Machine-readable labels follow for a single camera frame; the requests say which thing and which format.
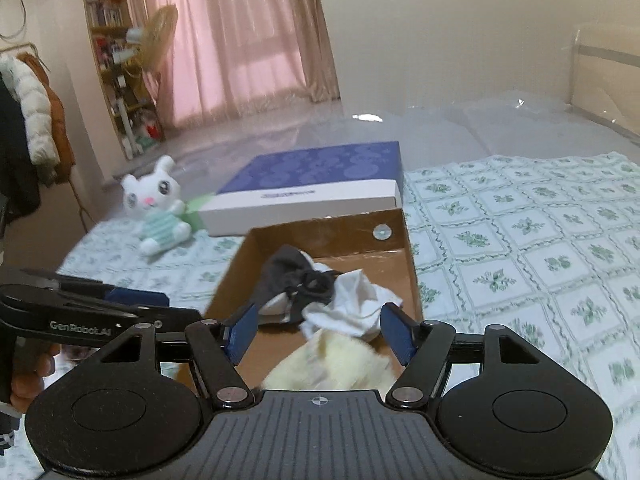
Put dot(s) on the white cloth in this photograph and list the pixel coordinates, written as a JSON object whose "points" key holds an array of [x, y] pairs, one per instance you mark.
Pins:
{"points": [[350, 305]]}

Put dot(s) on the white plush rabbit toy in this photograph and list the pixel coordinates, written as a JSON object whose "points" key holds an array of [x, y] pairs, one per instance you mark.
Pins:
{"points": [[155, 210]]}

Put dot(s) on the coats on rack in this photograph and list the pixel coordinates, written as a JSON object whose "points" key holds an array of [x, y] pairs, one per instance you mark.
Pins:
{"points": [[20, 49]]}

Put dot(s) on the person's left hand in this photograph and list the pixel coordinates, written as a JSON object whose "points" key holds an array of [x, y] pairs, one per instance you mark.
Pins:
{"points": [[32, 377]]}

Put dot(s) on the yellow terry towel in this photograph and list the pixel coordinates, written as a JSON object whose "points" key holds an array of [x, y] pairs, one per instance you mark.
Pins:
{"points": [[330, 360]]}

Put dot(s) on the brown cardboard box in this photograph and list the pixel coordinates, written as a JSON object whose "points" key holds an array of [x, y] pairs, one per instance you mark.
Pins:
{"points": [[325, 240]]}

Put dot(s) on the wooden bookshelf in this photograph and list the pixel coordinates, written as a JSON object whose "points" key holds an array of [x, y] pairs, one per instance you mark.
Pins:
{"points": [[107, 25]]}

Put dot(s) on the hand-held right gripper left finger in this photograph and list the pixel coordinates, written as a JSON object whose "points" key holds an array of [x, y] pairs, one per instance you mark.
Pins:
{"points": [[244, 335]]}

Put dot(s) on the black and white face mask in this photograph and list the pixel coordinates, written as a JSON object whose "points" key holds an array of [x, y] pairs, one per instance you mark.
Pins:
{"points": [[285, 270]]}

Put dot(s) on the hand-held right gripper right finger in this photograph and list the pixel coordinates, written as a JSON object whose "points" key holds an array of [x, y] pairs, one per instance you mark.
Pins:
{"points": [[397, 335]]}

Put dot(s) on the brown jacket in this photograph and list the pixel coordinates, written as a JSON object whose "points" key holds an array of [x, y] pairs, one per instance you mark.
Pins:
{"points": [[60, 125]]}

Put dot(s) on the clear plastic mattress cover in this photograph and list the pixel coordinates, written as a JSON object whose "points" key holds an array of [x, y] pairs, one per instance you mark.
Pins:
{"points": [[400, 130]]}

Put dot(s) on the pink curtain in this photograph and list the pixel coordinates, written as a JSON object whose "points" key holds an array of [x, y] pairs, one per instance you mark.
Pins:
{"points": [[235, 35]]}

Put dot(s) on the black jacket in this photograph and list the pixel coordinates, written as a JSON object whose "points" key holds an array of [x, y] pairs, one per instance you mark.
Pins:
{"points": [[15, 160]]}

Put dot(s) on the purple and white flat box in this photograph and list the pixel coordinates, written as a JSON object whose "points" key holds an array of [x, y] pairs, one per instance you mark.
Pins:
{"points": [[320, 175]]}

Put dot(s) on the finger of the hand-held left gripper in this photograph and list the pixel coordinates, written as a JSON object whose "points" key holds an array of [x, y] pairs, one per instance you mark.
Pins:
{"points": [[175, 317], [137, 298]]}

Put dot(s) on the white puffer jacket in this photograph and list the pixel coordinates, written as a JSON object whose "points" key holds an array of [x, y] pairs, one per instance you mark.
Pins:
{"points": [[32, 110]]}

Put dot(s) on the green floral printed bedsheet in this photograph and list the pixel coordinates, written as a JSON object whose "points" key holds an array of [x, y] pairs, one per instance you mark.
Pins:
{"points": [[525, 240]]}

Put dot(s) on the wooden headboard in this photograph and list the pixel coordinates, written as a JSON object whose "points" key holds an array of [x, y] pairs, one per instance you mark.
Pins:
{"points": [[610, 75]]}

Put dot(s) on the standing fan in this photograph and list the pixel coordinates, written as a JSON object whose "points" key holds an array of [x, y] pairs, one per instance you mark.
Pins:
{"points": [[157, 35]]}

